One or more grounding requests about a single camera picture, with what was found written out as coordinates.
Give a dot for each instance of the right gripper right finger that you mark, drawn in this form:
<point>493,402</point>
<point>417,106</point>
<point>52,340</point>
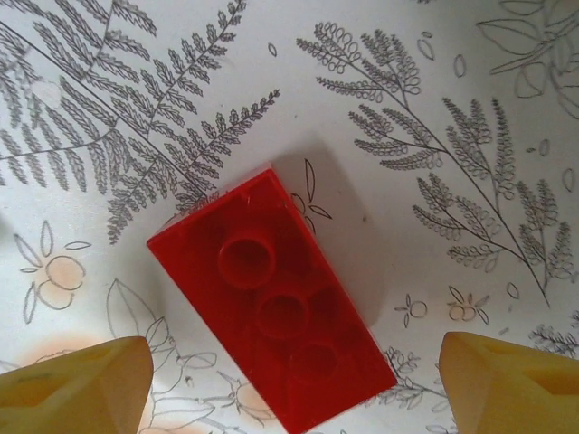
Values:
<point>520,393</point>

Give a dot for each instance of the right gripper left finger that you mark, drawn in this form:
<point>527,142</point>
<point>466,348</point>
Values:
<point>68,393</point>

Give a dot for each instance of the red lego brick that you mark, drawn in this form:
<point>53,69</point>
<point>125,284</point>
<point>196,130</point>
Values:
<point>271,294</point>

